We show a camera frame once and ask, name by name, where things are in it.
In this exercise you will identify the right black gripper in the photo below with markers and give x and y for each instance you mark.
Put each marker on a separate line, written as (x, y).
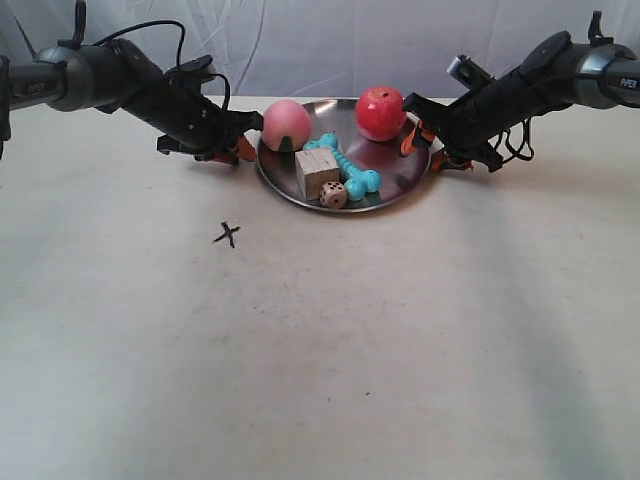
(491, 126)

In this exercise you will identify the round steel plate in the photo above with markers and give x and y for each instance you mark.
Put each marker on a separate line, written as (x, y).
(400, 175)

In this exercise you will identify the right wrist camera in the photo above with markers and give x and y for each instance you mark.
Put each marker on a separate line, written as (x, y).
(468, 73)

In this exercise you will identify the red toy apple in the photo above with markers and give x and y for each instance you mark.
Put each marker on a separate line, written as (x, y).
(379, 113)

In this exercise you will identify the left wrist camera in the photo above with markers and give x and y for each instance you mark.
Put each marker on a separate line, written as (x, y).
(199, 69)

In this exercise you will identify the turquoise rubber bone toy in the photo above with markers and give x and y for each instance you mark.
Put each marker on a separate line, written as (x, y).
(357, 182)

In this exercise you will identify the black X mark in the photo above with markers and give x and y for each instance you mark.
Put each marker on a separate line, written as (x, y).
(228, 233)

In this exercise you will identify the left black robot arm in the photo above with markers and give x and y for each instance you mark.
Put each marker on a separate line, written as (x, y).
(119, 76)

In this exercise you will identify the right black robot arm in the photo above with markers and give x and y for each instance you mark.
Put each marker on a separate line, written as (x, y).
(600, 74)

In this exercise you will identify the wooden cube block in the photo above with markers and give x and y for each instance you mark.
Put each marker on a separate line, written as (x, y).
(315, 167)

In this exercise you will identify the pink toy peach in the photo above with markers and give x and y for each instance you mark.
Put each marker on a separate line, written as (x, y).
(287, 126)

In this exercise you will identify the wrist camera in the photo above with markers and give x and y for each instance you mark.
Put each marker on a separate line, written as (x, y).
(468, 73)
(199, 69)

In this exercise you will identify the small wooden die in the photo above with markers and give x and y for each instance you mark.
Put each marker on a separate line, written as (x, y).
(333, 195)

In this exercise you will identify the light blue backdrop cloth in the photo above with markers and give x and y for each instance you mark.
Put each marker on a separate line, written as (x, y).
(340, 48)

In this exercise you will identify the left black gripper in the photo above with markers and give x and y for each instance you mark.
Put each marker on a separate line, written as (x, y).
(192, 124)

